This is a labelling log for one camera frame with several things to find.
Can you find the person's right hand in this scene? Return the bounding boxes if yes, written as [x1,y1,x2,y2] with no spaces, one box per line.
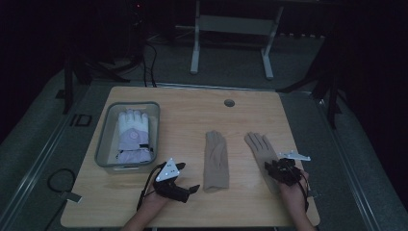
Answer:
[277,170,311,214]

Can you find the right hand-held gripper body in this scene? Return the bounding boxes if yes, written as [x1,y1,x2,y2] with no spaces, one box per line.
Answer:
[264,150,312,188]

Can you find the metal floor rail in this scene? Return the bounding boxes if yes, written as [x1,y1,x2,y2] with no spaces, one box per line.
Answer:
[0,84,109,229]
[306,90,381,231]

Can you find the black hanging cables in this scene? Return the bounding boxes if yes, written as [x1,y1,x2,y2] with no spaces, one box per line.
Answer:
[140,40,159,89]

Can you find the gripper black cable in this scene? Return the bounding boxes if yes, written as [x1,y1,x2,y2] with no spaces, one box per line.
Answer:
[297,172,312,214]
[136,162,167,212]

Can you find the person's left hand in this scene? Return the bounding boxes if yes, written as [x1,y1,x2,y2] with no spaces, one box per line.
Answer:
[140,188,171,217]

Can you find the clear plastic storage bin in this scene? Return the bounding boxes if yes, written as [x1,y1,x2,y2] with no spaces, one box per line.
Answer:
[94,101,162,174]

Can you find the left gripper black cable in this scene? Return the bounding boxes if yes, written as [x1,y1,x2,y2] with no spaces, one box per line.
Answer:
[136,162,167,212]

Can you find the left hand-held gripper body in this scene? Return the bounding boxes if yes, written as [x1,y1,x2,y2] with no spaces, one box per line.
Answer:
[152,157,191,204]

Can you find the purple and white ski glove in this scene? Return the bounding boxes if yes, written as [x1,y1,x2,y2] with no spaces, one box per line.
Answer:
[115,109,153,164]

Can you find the beige knit glove with button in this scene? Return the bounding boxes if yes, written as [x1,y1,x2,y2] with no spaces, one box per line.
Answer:
[243,131,288,194]

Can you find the white metal desk frame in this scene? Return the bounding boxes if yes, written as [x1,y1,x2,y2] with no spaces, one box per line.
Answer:
[190,0,286,81]

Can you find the black tripod stand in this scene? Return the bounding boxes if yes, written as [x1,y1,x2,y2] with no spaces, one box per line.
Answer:
[62,0,147,116]
[276,30,344,130]

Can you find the black floor cable loop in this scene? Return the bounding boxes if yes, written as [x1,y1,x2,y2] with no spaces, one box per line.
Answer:
[46,167,77,194]

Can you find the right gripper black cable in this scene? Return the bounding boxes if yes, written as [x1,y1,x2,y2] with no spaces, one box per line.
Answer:
[297,172,312,214]

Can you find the plain beige knit glove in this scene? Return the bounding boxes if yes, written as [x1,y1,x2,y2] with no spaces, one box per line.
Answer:
[202,130,231,194]

